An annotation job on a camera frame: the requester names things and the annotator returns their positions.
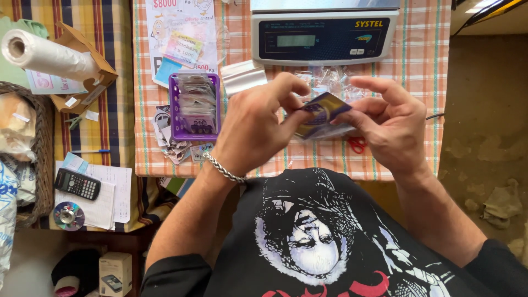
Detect light blue paper sheet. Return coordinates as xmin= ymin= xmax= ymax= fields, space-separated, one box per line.
xmin=153 ymin=57 xmax=183 ymax=90

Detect black printed t-shirt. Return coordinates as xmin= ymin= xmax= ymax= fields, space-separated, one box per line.
xmin=140 ymin=167 xmax=528 ymax=297

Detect bread in clear bag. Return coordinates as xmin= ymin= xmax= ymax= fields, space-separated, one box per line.
xmin=0 ymin=92 xmax=38 ymax=162

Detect crumpled clear plastic wrap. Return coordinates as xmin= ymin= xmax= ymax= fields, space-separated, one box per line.
xmin=295 ymin=65 xmax=369 ymax=105

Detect black cloth bundle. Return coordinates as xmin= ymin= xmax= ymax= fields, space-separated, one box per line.
xmin=51 ymin=248 xmax=101 ymax=297

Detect stack of small clear bags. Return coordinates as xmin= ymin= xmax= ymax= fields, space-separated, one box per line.
xmin=220 ymin=60 xmax=269 ymax=98

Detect white blue printed plastic bag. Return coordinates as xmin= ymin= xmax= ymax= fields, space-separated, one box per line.
xmin=0 ymin=153 xmax=38 ymax=290

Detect roll of clear plastic bags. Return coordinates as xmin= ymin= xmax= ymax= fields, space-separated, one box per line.
xmin=1 ymin=29 xmax=101 ymax=82

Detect purple yellow sticker packet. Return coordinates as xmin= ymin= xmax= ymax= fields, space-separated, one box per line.
xmin=295 ymin=92 xmax=356 ymax=141

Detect black scientific calculator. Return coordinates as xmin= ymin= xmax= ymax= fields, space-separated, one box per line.
xmin=54 ymin=167 xmax=102 ymax=202

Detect grey rag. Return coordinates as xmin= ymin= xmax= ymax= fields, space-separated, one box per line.
xmin=481 ymin=178 xmax=524 ymax=230

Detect person's left hand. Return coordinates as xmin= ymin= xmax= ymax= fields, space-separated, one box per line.
xmin=211 ymin=72 xmax=317 ymax=179

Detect red handled scissors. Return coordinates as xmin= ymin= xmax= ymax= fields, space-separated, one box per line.
xmin=346 ymin=136 xmax=368 ymax=155

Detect orange checked tablecloth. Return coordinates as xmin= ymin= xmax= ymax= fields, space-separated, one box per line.
xmin=133 ymin=0 xmax=453 ymax=182

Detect yellow black frame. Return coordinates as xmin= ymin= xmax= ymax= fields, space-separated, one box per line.
xmin=451 ymin=0 xmax=528 ymax=36

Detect green cloth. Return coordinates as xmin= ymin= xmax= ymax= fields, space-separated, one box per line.
xmin=0 ymin=16 xmax=50 ymax=90

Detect row of sticker packets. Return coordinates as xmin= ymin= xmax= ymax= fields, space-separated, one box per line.
xmin=176 ymin=70 xmax=218 ymax=135

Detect small pastel handwritten card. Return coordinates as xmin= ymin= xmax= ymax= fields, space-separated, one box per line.
xmin=163 ymin=31 xmax=204 ymax=69

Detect white printed price sign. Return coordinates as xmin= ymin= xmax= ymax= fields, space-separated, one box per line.
xmin=145 ymin=0 xmax=219 ymax=78

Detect brown cardboard box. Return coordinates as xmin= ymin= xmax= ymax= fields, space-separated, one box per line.
xmin=49 ymin=21 xmax=119 ymax=115

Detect silver chain bracelet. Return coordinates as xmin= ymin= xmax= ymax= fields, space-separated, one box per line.
xmin=202 ymin=151 xmax=247 ymax=184

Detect purple plastic basket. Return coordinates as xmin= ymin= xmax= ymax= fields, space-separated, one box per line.
xmin=168 ymin=72 xmax=222 ymax=142

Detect white handwritten paper sheets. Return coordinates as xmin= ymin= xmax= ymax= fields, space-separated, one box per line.
xmin=54 ymin=160 xmax=133 ymax=231

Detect light blue paper slip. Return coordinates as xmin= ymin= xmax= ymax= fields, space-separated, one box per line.
xmin=61 ymin=151 xmax=90 ymax=175

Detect pink white paper leaflet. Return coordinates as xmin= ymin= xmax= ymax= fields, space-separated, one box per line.
xmin=25 ymin=68 xmax=89 ymax=96

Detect shiny compact disc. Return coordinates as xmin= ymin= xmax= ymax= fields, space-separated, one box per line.
xmin=53 ymin=201 xmax=86 ymax=232

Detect person's right hand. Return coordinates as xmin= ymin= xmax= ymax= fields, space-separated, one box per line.
xmin=332 ymin=75 xmax=430 ymax=179

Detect white phone box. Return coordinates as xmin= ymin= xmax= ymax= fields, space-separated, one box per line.
xmin=98 ymin=251 xmax=133 ymax=297

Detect white blue digital scale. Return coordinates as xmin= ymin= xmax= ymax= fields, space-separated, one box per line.
xmin=250 ymin=0 xmax=400 ymax=67

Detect green blue book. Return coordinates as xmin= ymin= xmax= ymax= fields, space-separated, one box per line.
xmin=158 ymin=176 xmax=197 ymax=199

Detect wicker basket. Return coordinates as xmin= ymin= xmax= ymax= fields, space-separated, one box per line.
xmin=0 ymin=81 xmax=56 ymax=230

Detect pile of loose cut stickers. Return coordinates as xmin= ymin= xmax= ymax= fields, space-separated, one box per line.
xmin=151 ymin=105 xmax=216 ymax=166

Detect yellow blue plaid tablecloth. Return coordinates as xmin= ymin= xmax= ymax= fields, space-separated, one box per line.
xmin=0 ymin=0 xmax=176 ymax=233

